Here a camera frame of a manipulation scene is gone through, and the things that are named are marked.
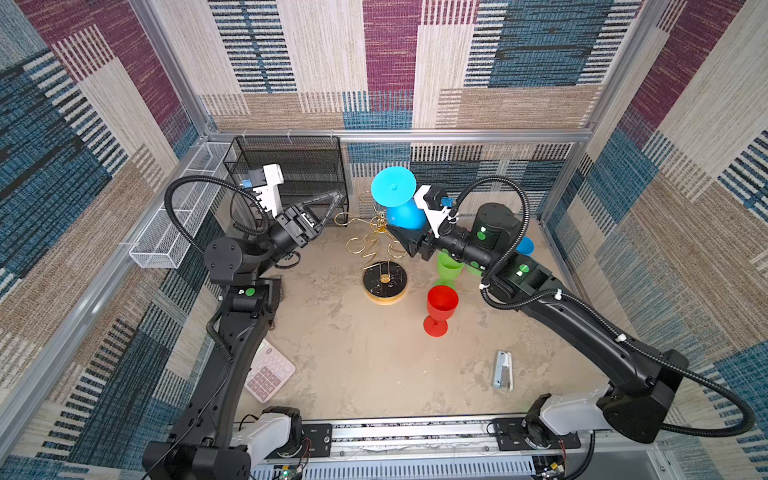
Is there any black wire shelf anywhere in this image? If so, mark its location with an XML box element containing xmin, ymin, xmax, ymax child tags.
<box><xmin>223</xmin><ymin>136</ymin><xmax>349</xmax><ymax>215</ymax></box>

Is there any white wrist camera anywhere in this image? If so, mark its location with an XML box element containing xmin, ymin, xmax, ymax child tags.
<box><xmin>240</xmin><ymin>164</ymin><xmax>284</xmax><ymax>217</ymax></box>
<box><xmin>413</xmin><ymin>185</ymin><xmax>453</xmax><ymax>238</ymax></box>

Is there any silver stapler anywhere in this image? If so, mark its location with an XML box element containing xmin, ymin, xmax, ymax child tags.
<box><xmin>492</xmin><ymin>350</ymin><xmax>514</xmax><ymax>391</ymax></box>

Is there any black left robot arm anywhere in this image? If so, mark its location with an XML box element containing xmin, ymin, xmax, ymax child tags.
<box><xmin>142</xmin><ymin>190</ymin><xmax>342</xmax><ymax>479</ymax></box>

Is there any red wine glass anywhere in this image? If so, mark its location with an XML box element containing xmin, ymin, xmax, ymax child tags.
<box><xmin>423</xmin><ymin>285</ymin><xmax>459</xmax><ymax>337</ymax></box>

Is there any white mesh wall basket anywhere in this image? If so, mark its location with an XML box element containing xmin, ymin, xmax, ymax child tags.
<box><xmin>129</xmin><ymin>142</ymin><xmax>229</xmax><ymax>269</ymax></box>

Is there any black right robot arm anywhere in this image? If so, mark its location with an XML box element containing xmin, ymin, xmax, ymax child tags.
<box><xmin>372</xmin><ymin>167</ymin><xmax>756</xmax><ymax>448</ymax></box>

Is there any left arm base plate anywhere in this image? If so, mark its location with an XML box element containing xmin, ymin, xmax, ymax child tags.
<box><xmin>267</xmin><ymin>423</ymin><xmax>333</xmax><ymax>460</ymax></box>

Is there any aluminium mounting rail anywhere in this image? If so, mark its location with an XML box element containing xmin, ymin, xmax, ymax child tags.
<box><xmin>248</xmin><ymin>414</ymin><xmax>682</xmax><ymax>479</ymax></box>

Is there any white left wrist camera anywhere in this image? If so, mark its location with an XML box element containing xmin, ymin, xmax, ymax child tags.
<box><xmin>240</xmin><ymin>164</ymin><xmax>284</xmax><ymax>217</ymax></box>

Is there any green wine glass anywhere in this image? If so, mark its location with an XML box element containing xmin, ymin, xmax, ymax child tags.
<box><xmin>466</xmin><ymin>262</ymin><xmax>483</xmax><ymax>277</ymax></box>
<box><xmin>435</xmin><ymin>251</ymin><xmax>464</xmax><ymax>289</ymax></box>

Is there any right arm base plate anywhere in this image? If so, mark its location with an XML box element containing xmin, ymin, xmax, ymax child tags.
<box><xmin>487</xmin><ymin>416</ymin><xmax>582</xmax><ymax>451</ymax></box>

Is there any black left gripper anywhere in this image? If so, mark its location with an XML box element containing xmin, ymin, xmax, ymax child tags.
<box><xmin>247</xmin><ymin>198</ymin><xmax>337</xmax><ymax>287</ymax></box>

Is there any gold wine glass rack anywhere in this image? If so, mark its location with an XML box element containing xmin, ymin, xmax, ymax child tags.
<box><xmin>334</xmin><ymin>192</ymin><xmax>408</xmax><ymax>306</ymax></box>

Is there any green back wine glass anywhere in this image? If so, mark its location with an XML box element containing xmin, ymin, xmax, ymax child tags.
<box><xmin>435</xmin><ymin>251</ymin><xmax>464</xmax><ymax>289</ymax></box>

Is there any blue wine glass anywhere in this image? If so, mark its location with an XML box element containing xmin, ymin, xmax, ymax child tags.
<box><xmin>371</xmin><ymin>166</ymin><xmax>427</xmax><ymax>230</ymax></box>
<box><xmin>516</xmin><ymin>236</ymin><xmax>535</xmax><ymax>256</ymax></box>

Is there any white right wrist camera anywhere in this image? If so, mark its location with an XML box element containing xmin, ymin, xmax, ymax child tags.
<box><xmin>413</xmin><ymin>185</ymin><xmax>453</xmax><ymax>238</ymax></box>

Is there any green front wine glass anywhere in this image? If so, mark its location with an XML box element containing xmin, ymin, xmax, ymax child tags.
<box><xmin>466</xmin><ymin>262</ymin><xmax>483</xmax><ymax>277</ymax></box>

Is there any blue front wine glass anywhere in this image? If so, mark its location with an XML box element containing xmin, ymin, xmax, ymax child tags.
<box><xmin>516</xmin><ymin>236</ymin><xmax>535</xmax><ymax>256</ymax></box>

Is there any blue back wine glass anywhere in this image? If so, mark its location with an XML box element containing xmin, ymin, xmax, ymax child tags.
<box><xmin>371</xmin><ymin>166</ymin><xmax>427</xmax><ymax>230</ymax></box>

